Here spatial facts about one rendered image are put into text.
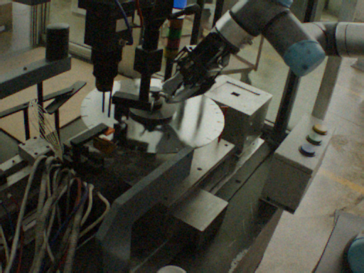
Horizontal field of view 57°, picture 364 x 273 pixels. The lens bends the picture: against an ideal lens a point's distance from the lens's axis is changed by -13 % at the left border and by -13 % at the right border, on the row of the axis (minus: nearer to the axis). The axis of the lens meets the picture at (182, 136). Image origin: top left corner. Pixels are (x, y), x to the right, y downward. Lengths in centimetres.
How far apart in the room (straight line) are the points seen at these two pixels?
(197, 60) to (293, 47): 19
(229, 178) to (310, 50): 49
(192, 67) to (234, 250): 41
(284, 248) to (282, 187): 103
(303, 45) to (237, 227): 46
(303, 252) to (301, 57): 145
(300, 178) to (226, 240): 23
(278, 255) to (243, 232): 103
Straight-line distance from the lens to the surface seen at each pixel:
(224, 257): 84
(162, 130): 81
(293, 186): 95
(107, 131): 75
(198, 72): 74
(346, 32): 76
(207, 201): 85
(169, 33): 110
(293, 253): 196
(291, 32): 68
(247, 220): 94
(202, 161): 91
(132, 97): 78
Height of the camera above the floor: 138
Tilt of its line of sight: 33 degrees down
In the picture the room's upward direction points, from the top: 9 degrees clockwise
